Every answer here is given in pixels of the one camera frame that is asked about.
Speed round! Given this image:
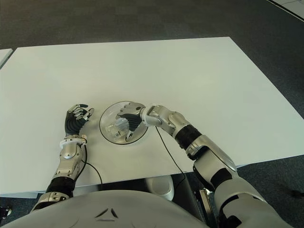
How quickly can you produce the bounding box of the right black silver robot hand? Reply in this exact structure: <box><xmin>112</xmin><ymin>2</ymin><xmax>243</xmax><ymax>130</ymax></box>
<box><xmin>115</xmin><ymin>102</ymin><xmax>147</xmax><ymax>140</ymax></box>

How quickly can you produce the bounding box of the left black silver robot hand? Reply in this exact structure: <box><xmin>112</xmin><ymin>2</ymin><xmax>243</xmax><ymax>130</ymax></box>
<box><xmin>64</xmin><ymin>103</ymin><xmax>95</xmax><ymax>138</ymax></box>

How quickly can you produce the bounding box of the clear water bottle blue cap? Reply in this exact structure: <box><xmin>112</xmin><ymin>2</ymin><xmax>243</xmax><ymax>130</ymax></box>
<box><xmin>104</xmin><ymin>117</ymin><xmax>131</xmax><ymax>139</ymax></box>

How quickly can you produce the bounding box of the thin black cable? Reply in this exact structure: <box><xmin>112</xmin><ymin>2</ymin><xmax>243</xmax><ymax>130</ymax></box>
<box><xmin>80</xmin><ymin>142</ymin><xmax>103</xmax><ymax>191</ymax></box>
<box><xmin>154</xmin><ymin>125</ymin><xmax>189</xmax><ymax>190</ymax></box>

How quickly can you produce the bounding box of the white robot leg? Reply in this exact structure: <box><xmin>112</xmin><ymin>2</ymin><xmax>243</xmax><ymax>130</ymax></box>
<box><xmin>147</xmin><ymin>177</ymin><xmax>176</xmax><ymax>202</ymax></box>

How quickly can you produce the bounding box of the grey robot torso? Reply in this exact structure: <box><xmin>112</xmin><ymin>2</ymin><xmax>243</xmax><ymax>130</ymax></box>
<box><xmin>0</xmin><ymin>190</ymin><xmax>216</xmax><ymax>228</ymax></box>

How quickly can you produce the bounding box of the black silver caster wheel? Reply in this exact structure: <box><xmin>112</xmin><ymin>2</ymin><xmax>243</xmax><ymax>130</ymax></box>
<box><xmin>0</xmin><ymin>205</ymin><xmax>12</xmax><ymax>220</ymax></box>

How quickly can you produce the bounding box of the white neighbouring table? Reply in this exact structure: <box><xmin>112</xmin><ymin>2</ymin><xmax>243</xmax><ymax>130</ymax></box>
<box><xmin>0</xmin><ymin>48</ymin><xmax>13</xmax><ymax>68</ymax></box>

